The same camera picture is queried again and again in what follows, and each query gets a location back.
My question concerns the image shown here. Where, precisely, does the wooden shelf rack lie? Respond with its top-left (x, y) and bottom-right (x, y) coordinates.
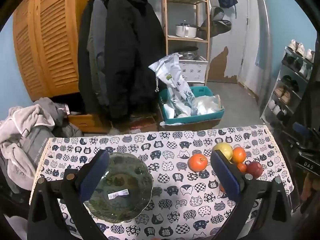
top-left (161, 0), bottom-right (212, 86)

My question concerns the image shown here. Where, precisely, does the clear plastic bag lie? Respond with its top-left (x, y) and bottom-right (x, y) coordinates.
top-left (191, 94), bottom-right (223, 115)

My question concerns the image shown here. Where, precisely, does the grey cap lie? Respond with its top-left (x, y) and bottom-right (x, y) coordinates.
top-left (210, 6), bottom-right (225, 22)

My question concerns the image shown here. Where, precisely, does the grey jacket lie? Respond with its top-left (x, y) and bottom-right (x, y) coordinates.
top-left (86, 0), bottom-right (110, 106)

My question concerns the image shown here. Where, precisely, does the yellow green pear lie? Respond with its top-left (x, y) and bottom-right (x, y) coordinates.
top-left (213, 142), bottom-right (234, 161)

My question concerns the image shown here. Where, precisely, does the group of assorted shoes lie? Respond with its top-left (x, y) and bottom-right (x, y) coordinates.
top-left (267, 39), bottom-right (315, 123)

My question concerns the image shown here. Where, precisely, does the black hooded coat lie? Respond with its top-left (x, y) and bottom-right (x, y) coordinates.
top-left (78, 0), bottom-right (167, 120)

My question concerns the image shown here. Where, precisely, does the red apple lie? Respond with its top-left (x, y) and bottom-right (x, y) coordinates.
top-left (246, 161), bottom-right (264, 179)

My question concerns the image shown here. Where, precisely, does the cat print tablecloth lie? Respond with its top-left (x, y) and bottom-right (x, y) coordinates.
top-left (29, 125), bottom-right (295, 240)

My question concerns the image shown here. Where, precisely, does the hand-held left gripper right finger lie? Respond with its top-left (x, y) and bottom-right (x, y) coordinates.
top-left (210, 149), bottom-right (292, 240)

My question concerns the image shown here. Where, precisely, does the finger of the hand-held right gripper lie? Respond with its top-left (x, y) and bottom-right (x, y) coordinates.
top-left (292, 122), bottom-right (317, 143)

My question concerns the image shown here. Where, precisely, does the metal shoe rack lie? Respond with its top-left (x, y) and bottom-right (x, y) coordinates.
top-left (260, 45), bottom-right (316, 130)

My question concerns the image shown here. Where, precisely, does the white plastic basket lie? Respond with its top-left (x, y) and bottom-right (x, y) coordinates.
top-left (178, 56), bottom-right (209, 83)

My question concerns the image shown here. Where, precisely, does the white pot with lid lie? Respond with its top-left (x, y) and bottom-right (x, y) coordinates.
top-left (175, 22), bottom-right (198, 39)

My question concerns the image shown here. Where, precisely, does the small wooden drawer unit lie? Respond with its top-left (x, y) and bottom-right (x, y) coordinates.
top-left (67, 113), bottom-right (111, 134)

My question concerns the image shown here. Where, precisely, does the grey printed sweatshirt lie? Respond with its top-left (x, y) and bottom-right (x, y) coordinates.
top-left (19, 124), bottom-right (52, 171)

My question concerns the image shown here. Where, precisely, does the white door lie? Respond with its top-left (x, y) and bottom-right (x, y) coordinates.
top-left (237, 0), bottom-right (266, 93)

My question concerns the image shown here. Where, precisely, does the grey metal pipe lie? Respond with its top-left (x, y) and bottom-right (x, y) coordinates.
top-left (257, 0), bottom-right (273, 108)

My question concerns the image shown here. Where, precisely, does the steel pot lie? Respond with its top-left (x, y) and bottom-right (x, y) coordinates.
top-left (178, 47), bottom-right (199, 61)

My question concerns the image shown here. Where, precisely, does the dark brimmed hat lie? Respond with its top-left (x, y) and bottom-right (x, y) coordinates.
top-left (209, 19), bottom-right (232, 38)

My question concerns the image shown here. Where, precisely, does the dark grey garment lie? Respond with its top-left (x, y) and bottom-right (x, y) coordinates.
top-left (32, 97), bottom-right (83, 138)

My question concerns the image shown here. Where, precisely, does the wooden louvered wardrobe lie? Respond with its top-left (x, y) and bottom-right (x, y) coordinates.
top-left (12, 0), bottom-right (97, 102)

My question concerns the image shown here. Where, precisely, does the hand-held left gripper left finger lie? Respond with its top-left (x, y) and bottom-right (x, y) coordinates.
top-left (27, 149), bottom-right (110, 240)

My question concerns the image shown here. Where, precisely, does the pile of grey clothes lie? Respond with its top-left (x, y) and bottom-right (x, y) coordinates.
top-left (0, 104), bottom-right (56, 188)

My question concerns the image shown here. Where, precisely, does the white printed rice bag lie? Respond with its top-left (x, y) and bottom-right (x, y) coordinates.
top-left (148, 53), bottom-right (197, 117)

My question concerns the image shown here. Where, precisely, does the teal box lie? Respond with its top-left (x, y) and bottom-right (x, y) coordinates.
top-left (158, 86), bottom-right (225, 126)

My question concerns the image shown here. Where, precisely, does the green glass plate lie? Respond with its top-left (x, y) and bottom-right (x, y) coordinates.
top-left (84, 152), bottom-right (153, 223)

